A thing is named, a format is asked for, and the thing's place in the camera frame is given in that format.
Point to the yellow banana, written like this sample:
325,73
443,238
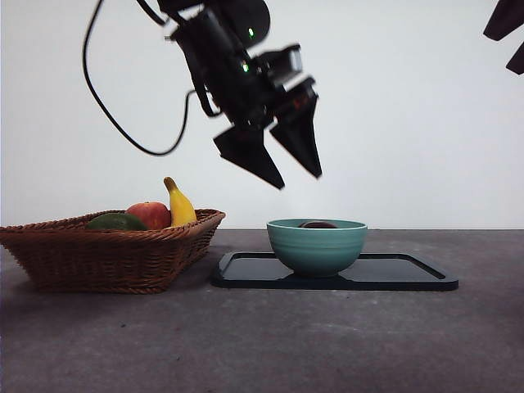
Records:
182,209

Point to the black rectangular tray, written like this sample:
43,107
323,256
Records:
245,274

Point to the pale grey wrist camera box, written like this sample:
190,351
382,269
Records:
286,61

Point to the red yellow apple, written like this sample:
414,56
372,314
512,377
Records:
151,215

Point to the green avocado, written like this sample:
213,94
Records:
114,222

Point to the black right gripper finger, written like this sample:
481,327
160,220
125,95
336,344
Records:
518,61
505,22

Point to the dark purple plum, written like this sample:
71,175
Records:
317,224

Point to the teal ribbed bowl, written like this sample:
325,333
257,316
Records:
317,254

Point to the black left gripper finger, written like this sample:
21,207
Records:
249,153
301,139

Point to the brown wicker basket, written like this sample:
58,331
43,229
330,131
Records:
102,262

